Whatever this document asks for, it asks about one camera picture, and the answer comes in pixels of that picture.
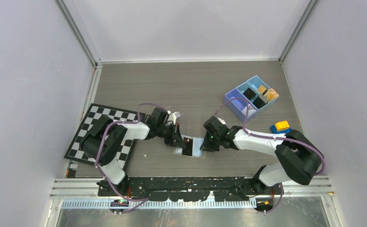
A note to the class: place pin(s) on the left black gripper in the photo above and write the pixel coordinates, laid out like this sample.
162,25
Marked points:
177,140

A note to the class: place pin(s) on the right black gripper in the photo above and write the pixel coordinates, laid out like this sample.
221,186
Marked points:
207,146

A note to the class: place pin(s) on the grey blue card holder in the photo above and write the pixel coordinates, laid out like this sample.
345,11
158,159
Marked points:
193,147

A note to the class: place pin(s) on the black card with stripe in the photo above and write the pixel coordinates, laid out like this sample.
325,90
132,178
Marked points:
188,150

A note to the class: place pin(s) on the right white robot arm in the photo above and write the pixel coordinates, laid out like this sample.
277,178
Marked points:
298,159

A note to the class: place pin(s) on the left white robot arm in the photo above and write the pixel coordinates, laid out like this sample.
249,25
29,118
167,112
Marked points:
104,138

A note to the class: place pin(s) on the white card in tray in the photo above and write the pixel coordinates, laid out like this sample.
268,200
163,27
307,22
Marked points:
248,111

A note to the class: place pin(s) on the black card in tray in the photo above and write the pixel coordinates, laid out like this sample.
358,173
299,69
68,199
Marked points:
258,100

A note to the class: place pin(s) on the orange card stack in tray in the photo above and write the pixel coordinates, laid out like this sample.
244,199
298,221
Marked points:
269,93

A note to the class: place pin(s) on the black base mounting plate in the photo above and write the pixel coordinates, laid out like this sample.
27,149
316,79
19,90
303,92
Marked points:
188,189

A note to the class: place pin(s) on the blue three-compartment tray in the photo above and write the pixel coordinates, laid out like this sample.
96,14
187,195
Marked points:
236,101

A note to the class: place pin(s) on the yellow blue toy block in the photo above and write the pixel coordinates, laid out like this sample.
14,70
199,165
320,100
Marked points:
282,127

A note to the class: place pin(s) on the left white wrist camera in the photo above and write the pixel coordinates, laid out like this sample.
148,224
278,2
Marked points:
174,116

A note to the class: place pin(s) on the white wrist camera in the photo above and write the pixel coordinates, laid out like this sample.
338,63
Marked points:
174,116
222,121

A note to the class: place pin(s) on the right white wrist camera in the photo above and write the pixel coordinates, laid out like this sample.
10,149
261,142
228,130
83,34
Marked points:
222,121

